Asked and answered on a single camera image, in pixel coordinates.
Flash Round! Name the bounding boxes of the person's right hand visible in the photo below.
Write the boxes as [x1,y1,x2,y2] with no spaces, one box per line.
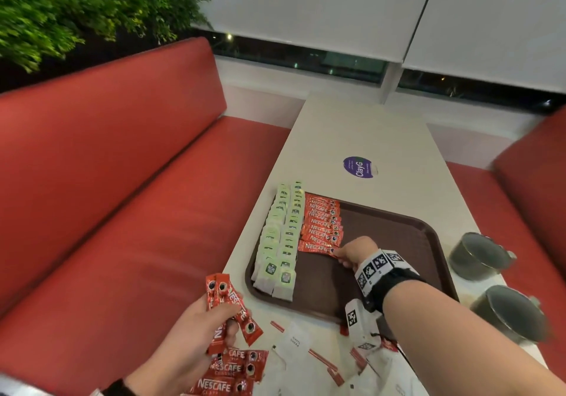
[332,236,382,273]

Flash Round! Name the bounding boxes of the person's left hand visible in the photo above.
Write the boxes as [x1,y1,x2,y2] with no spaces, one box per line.
[125,295,253,396]

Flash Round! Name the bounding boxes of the red coffee stick packet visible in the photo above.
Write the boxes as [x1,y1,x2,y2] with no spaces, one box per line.
[205,275,228,356]
[189,377,255,396]
[297,240,339,258]
[208,360,266,383]
[211,349,269,371]
[215,273,264,347]

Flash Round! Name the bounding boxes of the person's right forearm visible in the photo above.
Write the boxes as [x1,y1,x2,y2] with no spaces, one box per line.
[381,282,566,396]

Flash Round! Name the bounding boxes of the row of red coffee sachets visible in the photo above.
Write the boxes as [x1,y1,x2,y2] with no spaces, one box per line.
[300,192,345,249]

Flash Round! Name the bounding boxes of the brown plastic tray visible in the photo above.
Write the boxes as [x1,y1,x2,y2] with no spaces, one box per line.
[244,199,460,334]

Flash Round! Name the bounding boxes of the rows of green tea bags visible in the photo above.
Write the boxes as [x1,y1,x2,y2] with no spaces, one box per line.
[251,180,307,302]

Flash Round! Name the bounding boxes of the pile of white sugar sachets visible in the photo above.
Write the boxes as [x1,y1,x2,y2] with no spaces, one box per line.
[264,319,421,396]

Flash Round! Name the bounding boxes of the purple round sticker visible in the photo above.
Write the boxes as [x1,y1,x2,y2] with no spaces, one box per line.
[342,156,377,180]

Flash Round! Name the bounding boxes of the grey metal cup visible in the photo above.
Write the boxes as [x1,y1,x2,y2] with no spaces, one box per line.
[470,285,552,346]
[449,232,517,282]

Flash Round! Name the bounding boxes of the red upholstered bench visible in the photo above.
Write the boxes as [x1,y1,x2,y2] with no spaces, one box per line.
[0,36,292,396]
[444,106,566,383]

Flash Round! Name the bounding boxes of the dark window pane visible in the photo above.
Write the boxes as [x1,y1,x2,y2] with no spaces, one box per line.
[197,29,566,114]

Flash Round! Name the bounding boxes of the white roller blind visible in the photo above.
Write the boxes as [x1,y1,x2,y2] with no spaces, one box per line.
[152,0,441,63]
[402,0,566,94]

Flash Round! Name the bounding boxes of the green leafy plant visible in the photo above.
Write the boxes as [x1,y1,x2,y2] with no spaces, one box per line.
[0,0,214,74]

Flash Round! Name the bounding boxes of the white wrist camera with markers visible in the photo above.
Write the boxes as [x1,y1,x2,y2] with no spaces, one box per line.
[345,249,420,352]

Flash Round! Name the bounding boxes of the black wrist strap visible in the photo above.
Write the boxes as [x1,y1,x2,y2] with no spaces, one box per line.
[371,268,428,314]
[103,378,134,396]

